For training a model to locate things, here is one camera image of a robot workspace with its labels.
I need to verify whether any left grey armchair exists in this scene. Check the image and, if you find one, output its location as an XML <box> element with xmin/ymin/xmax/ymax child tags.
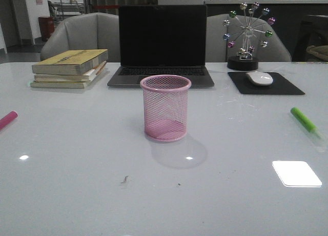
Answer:
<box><xmin>40</xmin><ymin>12</ymin><xmax>120</xmax><ymax>62</ymax></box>

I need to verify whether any red trash bin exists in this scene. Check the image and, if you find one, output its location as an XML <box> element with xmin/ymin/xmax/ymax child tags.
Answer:
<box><xmin>38</xmin><ymin>16</ymin><xmax>54</xmax><ymax>41</ymax></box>

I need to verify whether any dark wooden chair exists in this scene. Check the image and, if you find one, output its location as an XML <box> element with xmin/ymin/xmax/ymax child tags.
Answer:
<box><xmin>293</xmin><ymin>14</ymin><xmax>327</xmax><ymax>62</ymax></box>

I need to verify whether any pink mesh pen holder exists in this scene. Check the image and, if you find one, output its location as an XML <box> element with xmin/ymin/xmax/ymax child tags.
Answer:
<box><xmin>140</xmin><ymin>74</ymin><xmax>192</xmax><ymax>142</ymax></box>

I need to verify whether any grey open laptop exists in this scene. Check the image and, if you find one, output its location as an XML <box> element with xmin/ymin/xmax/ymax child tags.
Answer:
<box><xmin>107</xmin><ymin>5</ymin><xmax>214</xmax><ymax>88</ymax></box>

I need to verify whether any black mouse pad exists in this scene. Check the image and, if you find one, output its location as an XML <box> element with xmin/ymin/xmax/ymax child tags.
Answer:
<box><xmin>228</xmin><ymin>72</ymin><xmax>305</xmax><ymax>95</ymax></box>

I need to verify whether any top yellow book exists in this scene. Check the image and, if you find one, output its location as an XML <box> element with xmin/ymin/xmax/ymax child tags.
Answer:
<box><xmin>32</xmin><ymin>49</ymin><xmax>108</xmax><ymax>75</ymax></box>

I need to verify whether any white computer mouse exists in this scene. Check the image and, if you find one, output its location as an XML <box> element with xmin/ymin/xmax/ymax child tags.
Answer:
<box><xmin>246</xmin><ymin>71</ymin><xmax>273</xmax><ymax>86</ymax></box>

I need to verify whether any right grey armchair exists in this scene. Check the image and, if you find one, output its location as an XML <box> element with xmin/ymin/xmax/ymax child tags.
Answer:
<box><xmin>206</xmin><ymin>14</ymin><xmax>292</xmax><ymax>62</ymax></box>

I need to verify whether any pink highlighter pen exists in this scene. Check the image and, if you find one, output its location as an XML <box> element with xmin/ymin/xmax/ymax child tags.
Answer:
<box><xmin>0</xmin><ymin>111</ymin><xmax>18</xmax><ymax>130</ymax></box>

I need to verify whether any green highlighter pen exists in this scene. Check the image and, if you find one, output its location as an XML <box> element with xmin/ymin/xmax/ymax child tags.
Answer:
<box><xmin>290</xmin><ymin>107</ymin><xmax>322</xmax><ymax>138</ymax></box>

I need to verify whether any bottom pale book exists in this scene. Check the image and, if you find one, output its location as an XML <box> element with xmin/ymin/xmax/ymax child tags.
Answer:
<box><xmin>30</xmin><ymin>74</ymin><xmax>100</xmax><ymax>89</ymax></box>

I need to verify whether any ferris wheel desk ornament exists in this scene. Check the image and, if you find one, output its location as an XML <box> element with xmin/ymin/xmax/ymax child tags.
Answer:
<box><xmin>222</xmin><ymin>2</ymin><xmax>273</xmax><ymax>71</ymax></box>

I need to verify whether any grey armchair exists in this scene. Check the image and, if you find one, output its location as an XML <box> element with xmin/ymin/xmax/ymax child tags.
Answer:
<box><xmin>206</xmin><ymin>14</ymin><xmax>292</xmax><ymax>62</ymax></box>
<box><xmin>40</xmin><ymin>12</ymin><xmax>120</xmax><ymax>62</ymax></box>

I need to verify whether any middle cream book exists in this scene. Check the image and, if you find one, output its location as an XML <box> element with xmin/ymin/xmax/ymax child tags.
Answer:
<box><xmin>34</xmin><ymin>61</ymin><xmax>107</xmax><ymax>82</ymax></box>

